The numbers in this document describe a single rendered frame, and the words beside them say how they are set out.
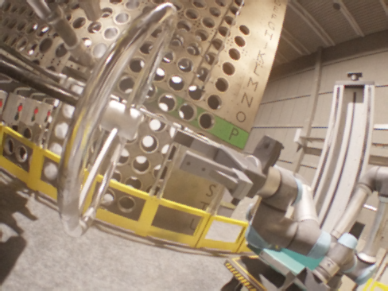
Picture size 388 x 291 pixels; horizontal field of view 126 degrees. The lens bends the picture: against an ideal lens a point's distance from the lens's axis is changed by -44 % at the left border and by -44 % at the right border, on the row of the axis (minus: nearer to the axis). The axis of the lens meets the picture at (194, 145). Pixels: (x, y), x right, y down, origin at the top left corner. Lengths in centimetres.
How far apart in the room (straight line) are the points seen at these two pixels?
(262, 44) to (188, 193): 270
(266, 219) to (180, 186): 200
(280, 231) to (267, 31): 335
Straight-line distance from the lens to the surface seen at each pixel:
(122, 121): 28
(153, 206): 150
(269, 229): 43
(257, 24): 344
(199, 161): 24
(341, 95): 146
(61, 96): 33
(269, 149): 36
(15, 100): 106
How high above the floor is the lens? 86
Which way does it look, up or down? 2 degrees up
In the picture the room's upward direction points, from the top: 23 degrees clockwise
